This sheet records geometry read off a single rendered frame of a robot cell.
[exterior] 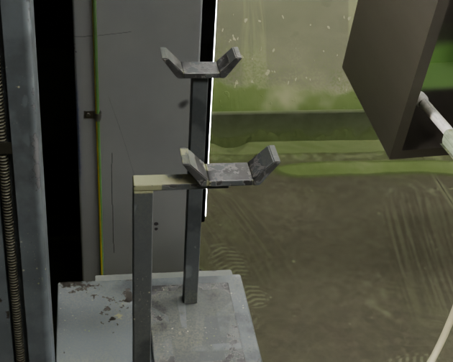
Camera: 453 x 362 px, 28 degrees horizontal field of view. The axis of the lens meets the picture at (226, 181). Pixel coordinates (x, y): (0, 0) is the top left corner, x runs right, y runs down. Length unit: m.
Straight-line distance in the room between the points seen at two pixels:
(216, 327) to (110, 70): 0.45
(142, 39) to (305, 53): 1.65
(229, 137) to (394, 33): 0.99
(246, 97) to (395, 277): 0.80
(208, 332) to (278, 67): 1.92
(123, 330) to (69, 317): 0.07
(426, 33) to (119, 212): 0.78
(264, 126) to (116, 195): 1.50
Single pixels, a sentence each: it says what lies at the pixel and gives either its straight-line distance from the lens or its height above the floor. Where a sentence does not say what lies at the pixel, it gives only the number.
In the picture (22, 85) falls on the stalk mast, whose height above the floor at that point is 1.15.
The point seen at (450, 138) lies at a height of 0.56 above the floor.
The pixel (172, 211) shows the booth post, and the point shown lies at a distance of 1.44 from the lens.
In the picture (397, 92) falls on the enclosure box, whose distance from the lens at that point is 2.02.
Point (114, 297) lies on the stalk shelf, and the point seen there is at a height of 0.79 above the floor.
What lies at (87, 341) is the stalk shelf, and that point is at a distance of 1.03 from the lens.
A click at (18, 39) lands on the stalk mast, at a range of 0.75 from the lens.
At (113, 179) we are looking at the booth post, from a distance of 1.40.
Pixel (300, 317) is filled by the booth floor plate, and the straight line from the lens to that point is 2.24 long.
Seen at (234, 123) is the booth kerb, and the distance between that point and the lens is 2.85.
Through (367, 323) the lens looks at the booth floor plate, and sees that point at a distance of 2.25.
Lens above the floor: 1.48
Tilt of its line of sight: 32 degrees down
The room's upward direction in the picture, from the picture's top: 4 degrees clockwise
